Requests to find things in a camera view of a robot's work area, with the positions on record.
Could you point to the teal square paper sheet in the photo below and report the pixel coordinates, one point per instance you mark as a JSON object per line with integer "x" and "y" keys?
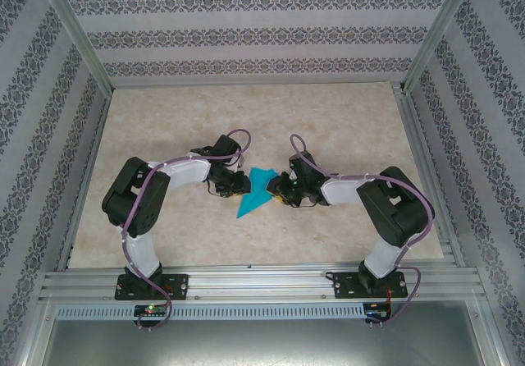
{"x": 254, "y": 198}

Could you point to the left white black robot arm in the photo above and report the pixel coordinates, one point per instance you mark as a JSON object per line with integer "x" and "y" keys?
{"x": 135, "y": 202}

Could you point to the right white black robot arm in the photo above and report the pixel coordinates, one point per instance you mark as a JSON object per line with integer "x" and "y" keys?
{"x": 393, "y": 210}

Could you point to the grey sheet metal panel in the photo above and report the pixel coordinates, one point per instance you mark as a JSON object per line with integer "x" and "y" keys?
{"x": 262, "y": 341}

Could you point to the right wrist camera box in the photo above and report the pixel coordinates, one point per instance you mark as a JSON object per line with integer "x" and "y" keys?
{"x": 291, "y": 175}

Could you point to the long aluminium mounting rail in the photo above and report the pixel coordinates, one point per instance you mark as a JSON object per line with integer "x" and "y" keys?
{"x": 262, "y": 282}

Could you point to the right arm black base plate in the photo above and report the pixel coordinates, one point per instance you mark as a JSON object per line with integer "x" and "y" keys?
{"x": 346, "y": 286}

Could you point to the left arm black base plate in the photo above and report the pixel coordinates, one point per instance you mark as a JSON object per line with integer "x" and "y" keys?
{"x": 178, "y": 286}

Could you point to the aluminium side rail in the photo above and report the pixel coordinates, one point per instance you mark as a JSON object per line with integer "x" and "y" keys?
{"x": 423, "y": 156}
{"x": 88, "y": 156}

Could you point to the aluminium frame post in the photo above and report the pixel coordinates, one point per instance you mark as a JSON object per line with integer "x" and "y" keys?
{"x": 82, "y": 42}
{"x": 439, "y": 33}

